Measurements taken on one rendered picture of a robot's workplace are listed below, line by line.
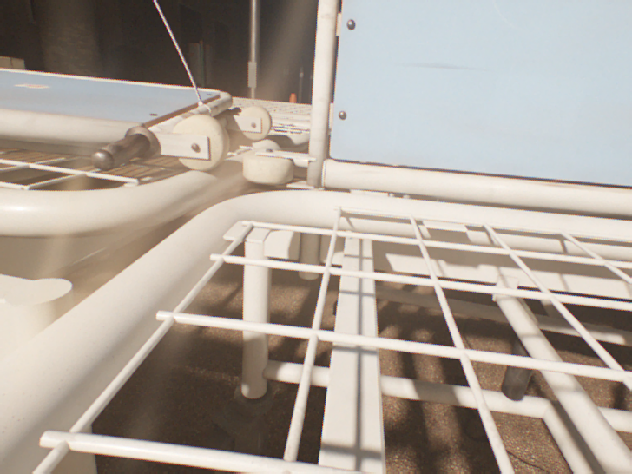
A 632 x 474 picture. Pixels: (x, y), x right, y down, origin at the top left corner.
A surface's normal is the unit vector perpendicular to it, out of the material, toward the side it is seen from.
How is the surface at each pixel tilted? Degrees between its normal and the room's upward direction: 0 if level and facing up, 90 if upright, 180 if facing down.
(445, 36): 90
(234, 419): 0
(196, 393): 0
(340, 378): 0
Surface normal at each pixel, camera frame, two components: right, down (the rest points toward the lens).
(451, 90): -0.10, 0.33
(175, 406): 0.08, -0.94
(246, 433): 0.78, 0.27
